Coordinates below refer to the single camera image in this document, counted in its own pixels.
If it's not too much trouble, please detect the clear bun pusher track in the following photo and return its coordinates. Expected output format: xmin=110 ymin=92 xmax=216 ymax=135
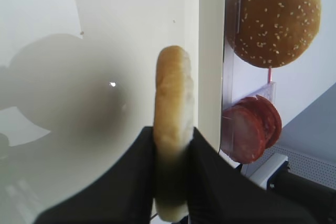
xmin=253 ymin=81 xmax=276 ymax=103

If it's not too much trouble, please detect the stack of meat slices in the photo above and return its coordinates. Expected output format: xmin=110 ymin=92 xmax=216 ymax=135
xmin=221 ymin=94 xmax=282 ymax=164

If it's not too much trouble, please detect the clear divider wall right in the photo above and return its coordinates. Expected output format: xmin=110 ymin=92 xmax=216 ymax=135
xmin=219 ymin=0 xmax=239 ymax=168

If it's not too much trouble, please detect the bun bottom slice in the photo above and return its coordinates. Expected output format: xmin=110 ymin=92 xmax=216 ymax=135
xmin=153 ymin=46 xmax=194 ymax=222

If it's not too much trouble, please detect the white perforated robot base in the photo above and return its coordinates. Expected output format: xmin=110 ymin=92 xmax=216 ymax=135
xmin=240 ymin=145 xmax=336 ymax=224

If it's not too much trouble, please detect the sesame bun top front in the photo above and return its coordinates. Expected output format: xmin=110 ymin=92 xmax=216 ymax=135
xmin=228 ymin=0 xmax=321 ymax=68

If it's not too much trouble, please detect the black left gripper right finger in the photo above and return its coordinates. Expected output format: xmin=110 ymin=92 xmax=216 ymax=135
xmin=187 ymin=128 xmax=316 ymax=223

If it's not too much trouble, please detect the red rail strip right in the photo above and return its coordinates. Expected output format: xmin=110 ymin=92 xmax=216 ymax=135
xmin=267 ymin=68 xmax=272 ymax=83

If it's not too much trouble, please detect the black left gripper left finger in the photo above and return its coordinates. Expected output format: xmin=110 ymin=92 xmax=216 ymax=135
xmin=35 ymin=126 xmax=154 ymax=223

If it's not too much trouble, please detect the cream metal tray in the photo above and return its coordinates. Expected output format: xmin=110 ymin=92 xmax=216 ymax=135
xmin=1 ymin=0 xmax=225 ymax=223

